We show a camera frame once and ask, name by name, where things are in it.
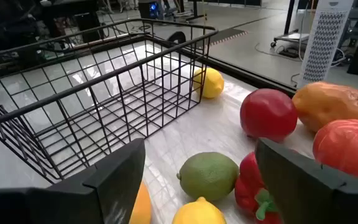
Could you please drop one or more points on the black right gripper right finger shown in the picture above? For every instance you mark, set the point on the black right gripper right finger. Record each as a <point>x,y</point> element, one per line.
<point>315,199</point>

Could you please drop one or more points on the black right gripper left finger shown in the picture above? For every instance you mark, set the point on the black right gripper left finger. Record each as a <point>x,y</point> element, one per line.
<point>73,202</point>

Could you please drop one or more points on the red bell pepper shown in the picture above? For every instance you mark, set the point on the red bell pepper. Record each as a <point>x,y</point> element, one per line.
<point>249,186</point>

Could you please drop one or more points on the orange yellow mango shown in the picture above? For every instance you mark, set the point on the orange yellow mango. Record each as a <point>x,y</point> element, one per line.
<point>142,205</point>

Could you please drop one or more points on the orange fruit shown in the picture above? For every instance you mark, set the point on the orange fruit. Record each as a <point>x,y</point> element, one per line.
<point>328,102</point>

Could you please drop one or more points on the red apple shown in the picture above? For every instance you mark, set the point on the red apple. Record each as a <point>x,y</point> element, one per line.
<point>267,113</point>

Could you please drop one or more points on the green lime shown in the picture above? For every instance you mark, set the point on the green lime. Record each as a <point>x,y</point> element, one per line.
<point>208,175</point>

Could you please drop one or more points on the yellow lemon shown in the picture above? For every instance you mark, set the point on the yellow lemon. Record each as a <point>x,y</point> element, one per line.
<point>199,213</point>
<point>210,84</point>

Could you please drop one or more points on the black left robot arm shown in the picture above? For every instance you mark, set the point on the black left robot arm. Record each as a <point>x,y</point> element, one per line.
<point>11,34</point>

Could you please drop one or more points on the white tower fan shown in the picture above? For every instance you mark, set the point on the white tower fan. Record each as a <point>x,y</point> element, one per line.
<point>325,43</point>

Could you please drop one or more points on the black wheeled cart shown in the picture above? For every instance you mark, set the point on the black wheeled cart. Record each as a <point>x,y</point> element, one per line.
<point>291,38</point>

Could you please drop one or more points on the black mat with striped edge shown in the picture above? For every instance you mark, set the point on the black mat with striped edge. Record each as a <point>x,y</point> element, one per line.
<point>228,34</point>

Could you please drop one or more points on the black computer with blue light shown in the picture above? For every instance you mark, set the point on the black computer with blue light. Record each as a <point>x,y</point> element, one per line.
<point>149,8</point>

